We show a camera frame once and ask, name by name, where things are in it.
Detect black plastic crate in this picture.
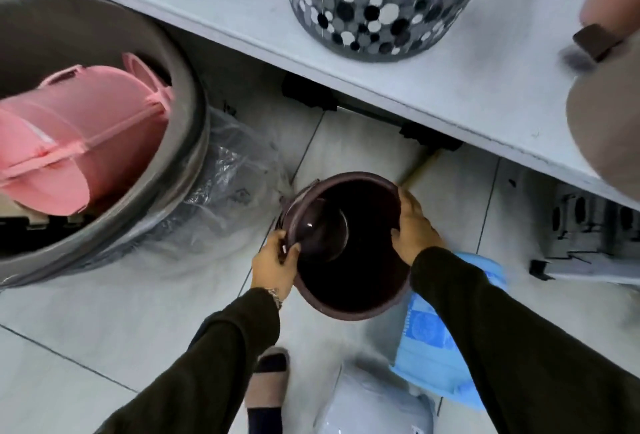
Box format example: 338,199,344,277
0,214,97,257

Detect person's left forearm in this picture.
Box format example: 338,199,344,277
94,287,281,434

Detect beige bucket with brown handle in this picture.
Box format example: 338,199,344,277
566,23,640,202

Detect pink plastic bucket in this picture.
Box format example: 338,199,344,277
0,65,171,217

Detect clear plastic wrap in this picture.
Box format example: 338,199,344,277
75,106,295,279

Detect white shelf board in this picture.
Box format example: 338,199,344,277
10,0,640,211

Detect black shelf bracket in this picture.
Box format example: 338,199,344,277
399,120,464,153
281,73,339,113

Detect light blue plastic bin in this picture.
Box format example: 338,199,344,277
389,251,509,411

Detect large grey plastic tub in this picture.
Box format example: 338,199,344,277
0,0,211,290

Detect person's left hand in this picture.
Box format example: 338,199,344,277
250,230,302,302

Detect dark brown plastic bucket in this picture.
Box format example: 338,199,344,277
276,171,414,322

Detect dark brown round lid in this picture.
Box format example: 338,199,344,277
286,197,350,263

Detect person's right hand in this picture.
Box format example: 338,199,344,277
390,187,446,267

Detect pale grey plastic bin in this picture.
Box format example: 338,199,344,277
313,362,437,434

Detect person's right forearm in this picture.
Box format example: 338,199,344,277
409,246,640,434

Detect person's beige and black shoe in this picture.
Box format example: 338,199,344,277
244,346,291,434

